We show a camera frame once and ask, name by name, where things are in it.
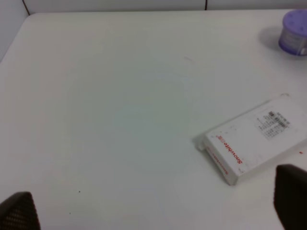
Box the white Snowhite cardboard box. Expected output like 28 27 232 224
196 94 307 185

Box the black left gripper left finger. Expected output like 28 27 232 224
0 192 41 230

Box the purple round lidded container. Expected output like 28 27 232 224
279 9 307 57

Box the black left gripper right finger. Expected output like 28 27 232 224
273 164 307 230

